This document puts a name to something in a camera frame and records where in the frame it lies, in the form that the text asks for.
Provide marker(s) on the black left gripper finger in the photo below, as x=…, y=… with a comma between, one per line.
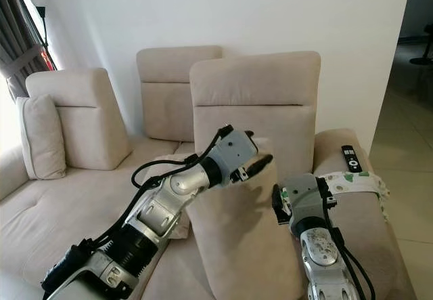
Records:
x=260, y=164

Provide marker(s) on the large beige pillow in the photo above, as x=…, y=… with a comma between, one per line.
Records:
x=243, y=246

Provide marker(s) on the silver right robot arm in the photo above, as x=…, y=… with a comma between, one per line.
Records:
x=321, y=252

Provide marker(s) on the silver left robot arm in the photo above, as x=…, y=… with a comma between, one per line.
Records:
x=169, y=202

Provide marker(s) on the beige sofa backrest cushion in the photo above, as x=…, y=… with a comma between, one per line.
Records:
x=166, y=97
x=257, y=83
x=84, y=124

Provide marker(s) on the small beige pillow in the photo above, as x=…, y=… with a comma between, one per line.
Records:
x=42, y=137

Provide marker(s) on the beige fabric sofa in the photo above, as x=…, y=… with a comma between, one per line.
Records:
x=67, y=212

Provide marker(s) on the black floor lamp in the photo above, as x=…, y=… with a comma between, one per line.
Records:
x=41, y=11

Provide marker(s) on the white green patterned cloth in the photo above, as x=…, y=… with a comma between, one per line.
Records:
x=358, y=178

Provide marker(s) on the black remote control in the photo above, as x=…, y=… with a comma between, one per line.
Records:
x=352, y=159

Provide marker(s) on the black standing fan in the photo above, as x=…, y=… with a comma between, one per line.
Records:
x=423, y=61

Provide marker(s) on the grey window curtain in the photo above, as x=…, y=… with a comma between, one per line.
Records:
x=17, y=36

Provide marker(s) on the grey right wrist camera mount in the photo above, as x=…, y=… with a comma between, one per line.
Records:
x=304, y=195

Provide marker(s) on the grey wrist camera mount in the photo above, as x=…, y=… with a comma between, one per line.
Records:
x=304, y=195
x=233, y=147

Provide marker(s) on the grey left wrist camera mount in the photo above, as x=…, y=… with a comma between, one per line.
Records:
x=233, y=147

